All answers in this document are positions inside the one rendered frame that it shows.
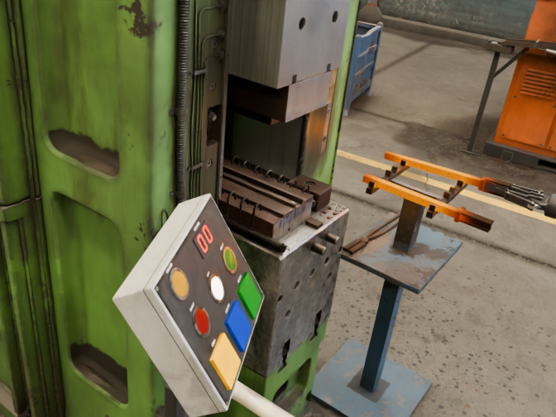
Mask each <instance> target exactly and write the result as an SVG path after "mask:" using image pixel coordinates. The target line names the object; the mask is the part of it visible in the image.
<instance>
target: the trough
mask: <svg viewBox="0 0 556 417"><path fill-rule="evenodd" d="M223 173H224V174H226V175H230V176H232V177H234V178H236V179H239V180H241V181H244V182H246V183H248V184H250V185H253V186H256V187H257V188H259V189H263V190H265V191H267V192H269V193H272V194H274V195H277V196H279V197H281V198H283V199H286V200H289V201H293V202H295V203H296V208H297V207H299V206H300V205H301V204H302V202H303V200H302V199H299V198H297V197H295V196H293V195H291V194H287V193H286V192H283V191H281V190H279V189H276V188H273V187H271V186H269V185H266V184H263V183H262V182H260V181H257V180H254V179H252V178H250V177H247V176H245V175H242V174H240V173H237V172H236V171H234V170H230V169H228V168H226V167H224V166H223Z"/></svg>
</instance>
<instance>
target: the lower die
mask: <svg viewBox="0 0 556 417"><path fill-rule="evenodd" d="M223 166H224V167H226V168H228V169H230V170H234V171H236V172H237V173H240V174H242V175H245V176H247V177H250V178H252V179H254V180H257V181H260V182H262V183H263V184H266V185H269V186H271V187H273V188H276V189H279V190H281V191H283V192H286V193H287V194H291V195H293V196H295V197H297V198H299V199H302V200H303V202H302V204H301V205H300V206H299V207H297V208H296V204H295V203H292V202H290V201H289V200H286V199H283V198H281V197H279V196H277V195H274V194H272V193H269V192H267V191H265V190H263V189H259V188H257V187H256V186H253V185H250V184H248V183H246V182H244V181H241V180H239V179H236V178H234V177H232V176H230V175H226V174H224V173H223V178H222V186H223V187H224V193H221V199H218V209H219V211H220V213H221V214H223V215H225V214H226V212H227V199H228V195H229V194H230V193H231V192H233V191H235V192H236V193H237V199H234V194H232V195H231V196H230V199H229V210H228V214H229V217H230V218H231V219H233V220H236V221H237V220H238V219H239V209H240V203H241V201H242V199H243V198H245V197H248V198H249V204H247V200H246V199H245V200H244V201H243V203H242V216H241V220H242V224H244V225H246V226H248V227H249V228H250V227H251V225H252V211H253V208H254V206H255V205H256V204H257V203H261V205H262V210H261V211H260V205H258V206H257V207H256V210H255V218H254V227H255V228H254V229H255V230H257V231H258V232H261V233H263V234H265V235H267V236H269V237H272V238H274V239H276V240H278V239H280V238H281V237H283V236H284V235H286V234H287V233H288V232H290V231H291V230H293V229H294V228H296V227H297V226H299V225H300V224H301V223H303V222H304V221H305V220H306V219H308V218H310V213H311V207H312V202H313V195H312V194H308V193H306V192H304V193H302V190H299V189H296V188H294V187H292V186H291V188H290V186H289V185H286V184H284V183H281V182H280V181H279V182H277V180H274V179H272V178H270V177H267V178H266V177H265V176H264V175H262V174H260V173H257V172H255V173H254V172H253V170H249V169H248V168H245V167H244V168H242V166H241V165H238V164H235V163H231V161H228V160H225V159H223ZM289 228H290V230H289V231H288V229H289Z"/></svg>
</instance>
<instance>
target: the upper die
mask: <svg viewBox="0 0 556 417"><path fill-rule="evenodd" d="M331 73H332V71H331V70H330V71H326V72H325V73H322V74H319V75H316V76H314V77H311V78H308V79H304V80H301V81H300V82H297V83H293V82H292V84H290V85H287V86H285V87H282V88H279V89H274V88H272V87H269V86H266V85H263V84H259V83H256V82H253V81H251V80H248V79H243V78H240V77H237V76H235V75H232V74H228V94H227V103H230V104H232V105H235V106H238V107H240V108H245V109H247V110H249V111H252V112H254V113H259V114H261V115H264V116H266V117H270V118H273V119H275V120H278V121H281V122H288V121H291V120H293V119H295V118H298V117H300V116H303V115H305V114H306V113H310V112H312V111H314V110H316V109H318V108H321V107H323V106H326V105H327V100H328V90H329V84H330V78H331Z"/></svg>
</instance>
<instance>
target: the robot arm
mask: <svg viewBox="0 0 556 417"><path fill-rule="evenodd" d="M508 188H509V187H505V186H503V185H498V184H495V183H492V182H489V181H486V182H485V185H484V188H483V189H485V190H488V191H491V192H493V193H496V194H500V195H503V196H504V197H505V198H504V199H506V200H508V201H511V202H512V203H514V204H518V205H519V206H522V207H524V208H526V209H528V210H529V211H533V210H534V209H539V210H544V216H546V217H549V218H553V219H556V194H551V196H550V197H548V196H547V195H544V194H543V193H544V191H543V190H537V189H531V188H527V187H524V186H520V185H514V184H513V185H512V186H511V187H510V189H508Z"/></svg>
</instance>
